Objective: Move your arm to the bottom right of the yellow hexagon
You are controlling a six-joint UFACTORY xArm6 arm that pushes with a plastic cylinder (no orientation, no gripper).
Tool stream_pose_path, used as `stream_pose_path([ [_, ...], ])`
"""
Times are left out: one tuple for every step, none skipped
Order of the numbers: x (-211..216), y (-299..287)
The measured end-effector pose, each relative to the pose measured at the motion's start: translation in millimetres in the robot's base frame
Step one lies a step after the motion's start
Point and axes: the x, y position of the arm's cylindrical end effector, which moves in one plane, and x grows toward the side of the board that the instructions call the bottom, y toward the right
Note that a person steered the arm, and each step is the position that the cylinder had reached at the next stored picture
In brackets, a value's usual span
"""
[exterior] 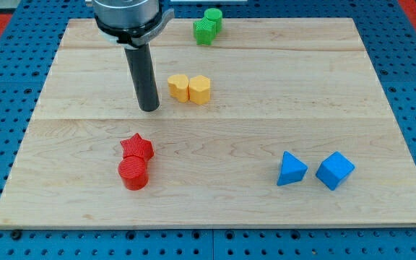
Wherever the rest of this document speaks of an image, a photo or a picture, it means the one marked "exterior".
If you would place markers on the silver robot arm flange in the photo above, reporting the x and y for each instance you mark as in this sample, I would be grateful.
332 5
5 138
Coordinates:
130 23

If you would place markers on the yellow hexagon block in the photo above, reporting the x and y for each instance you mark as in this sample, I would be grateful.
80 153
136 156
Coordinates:
199 89

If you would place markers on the yellow heart block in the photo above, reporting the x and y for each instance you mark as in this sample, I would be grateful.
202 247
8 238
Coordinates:
178 85

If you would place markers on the wooden board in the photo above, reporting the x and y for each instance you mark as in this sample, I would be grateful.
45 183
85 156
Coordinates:
303 85

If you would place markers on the red star block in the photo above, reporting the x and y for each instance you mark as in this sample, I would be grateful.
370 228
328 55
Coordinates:
138 147

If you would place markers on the red cylinder block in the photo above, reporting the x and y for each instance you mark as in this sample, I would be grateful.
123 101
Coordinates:
133 172

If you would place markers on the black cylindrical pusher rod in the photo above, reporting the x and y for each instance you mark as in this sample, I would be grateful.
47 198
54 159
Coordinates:
142 73

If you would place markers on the blue triangle block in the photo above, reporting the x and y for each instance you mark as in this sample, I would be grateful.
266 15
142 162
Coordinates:
291 170

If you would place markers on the green star block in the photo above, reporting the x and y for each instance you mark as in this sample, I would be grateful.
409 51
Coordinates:
204 31

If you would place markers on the green cylinder block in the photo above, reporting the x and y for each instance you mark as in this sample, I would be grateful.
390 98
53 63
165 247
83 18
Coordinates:
214 15

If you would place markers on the blue cube block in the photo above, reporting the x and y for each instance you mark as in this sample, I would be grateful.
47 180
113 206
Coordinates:
334 170

